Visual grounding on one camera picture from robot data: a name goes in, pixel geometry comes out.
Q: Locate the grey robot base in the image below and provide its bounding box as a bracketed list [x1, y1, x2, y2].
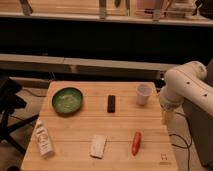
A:
[181, 59, 213, 168]

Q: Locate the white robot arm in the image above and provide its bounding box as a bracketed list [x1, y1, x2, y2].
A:
[159, 61, 213, 125]

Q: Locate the white paper cup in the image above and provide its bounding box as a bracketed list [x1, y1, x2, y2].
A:
[137, 84, 153, 105]

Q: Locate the black rectangular block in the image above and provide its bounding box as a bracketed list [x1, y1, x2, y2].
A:
[107, 95, 116, 113]

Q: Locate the white sponge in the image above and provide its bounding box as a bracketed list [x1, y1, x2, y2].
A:
[90, 135, 107, 159]

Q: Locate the green bowl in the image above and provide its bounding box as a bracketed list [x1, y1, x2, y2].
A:
[52, 87, 83, 115]

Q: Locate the white bottle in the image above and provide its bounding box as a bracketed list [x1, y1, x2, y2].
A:
[35, 119, 54, 158]

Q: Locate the black office chair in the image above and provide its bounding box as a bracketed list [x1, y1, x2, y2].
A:
[0, 75, 38, 154]

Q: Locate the wooden shelf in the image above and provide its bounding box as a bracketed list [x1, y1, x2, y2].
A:
[0, 53, 175, 79]

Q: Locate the black cable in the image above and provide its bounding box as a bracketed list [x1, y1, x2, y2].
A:
[168, 111, 194, 171]

